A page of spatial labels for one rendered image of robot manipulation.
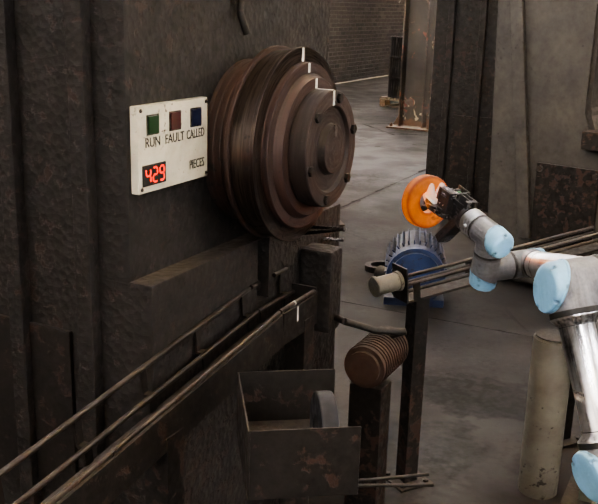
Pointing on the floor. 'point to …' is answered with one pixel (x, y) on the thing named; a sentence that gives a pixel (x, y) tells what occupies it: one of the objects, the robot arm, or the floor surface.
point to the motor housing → (372, 406)
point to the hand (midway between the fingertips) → (426, 194)
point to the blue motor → (415, 260)
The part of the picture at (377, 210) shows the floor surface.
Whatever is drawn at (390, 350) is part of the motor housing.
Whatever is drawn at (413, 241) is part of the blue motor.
